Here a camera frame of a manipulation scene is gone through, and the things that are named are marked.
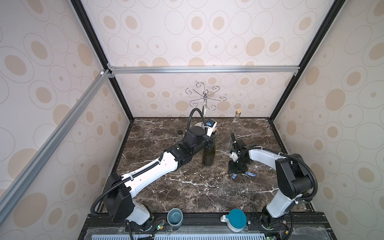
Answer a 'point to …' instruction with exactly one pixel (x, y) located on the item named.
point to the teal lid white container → (236, 220)
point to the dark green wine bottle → (208, 155)
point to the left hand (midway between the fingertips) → (218, 133)
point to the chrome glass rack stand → (205, 97)
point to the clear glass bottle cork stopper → (239, 111)
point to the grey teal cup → (175, 217)
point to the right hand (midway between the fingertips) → (236, 172)
